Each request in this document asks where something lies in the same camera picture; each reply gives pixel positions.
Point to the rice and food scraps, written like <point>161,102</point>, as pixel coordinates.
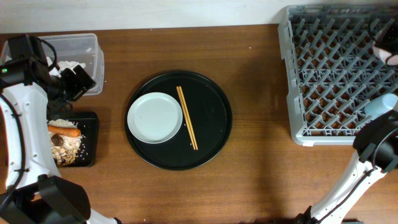
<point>73,149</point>

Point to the clear plastic bin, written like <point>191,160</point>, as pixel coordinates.
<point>82,48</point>

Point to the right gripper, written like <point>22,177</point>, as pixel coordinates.
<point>387,37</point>

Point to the wooden chopstick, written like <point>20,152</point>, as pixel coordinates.
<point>190,121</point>
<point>185,114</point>

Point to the white small bowl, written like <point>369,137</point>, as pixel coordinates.
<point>385,56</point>

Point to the round black serving tray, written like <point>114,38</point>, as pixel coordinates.
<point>210,113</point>

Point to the brown mushroom piece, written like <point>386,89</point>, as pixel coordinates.
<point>57,140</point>

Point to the white tissue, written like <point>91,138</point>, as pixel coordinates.
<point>62,65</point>

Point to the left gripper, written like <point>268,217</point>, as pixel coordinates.
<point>79,86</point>

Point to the orange carrot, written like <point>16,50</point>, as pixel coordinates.
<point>69,132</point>

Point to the light blue cup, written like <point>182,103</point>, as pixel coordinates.
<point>380,105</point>

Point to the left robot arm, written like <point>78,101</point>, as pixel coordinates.
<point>35,190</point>

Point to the pale grey plate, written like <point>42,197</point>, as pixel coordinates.
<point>154,118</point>

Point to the black rectangular tray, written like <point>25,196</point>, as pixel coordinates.
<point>88,122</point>

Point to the grey dishwasher rack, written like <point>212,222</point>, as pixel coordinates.
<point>332,72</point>

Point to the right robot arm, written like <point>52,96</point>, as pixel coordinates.
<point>375,155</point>

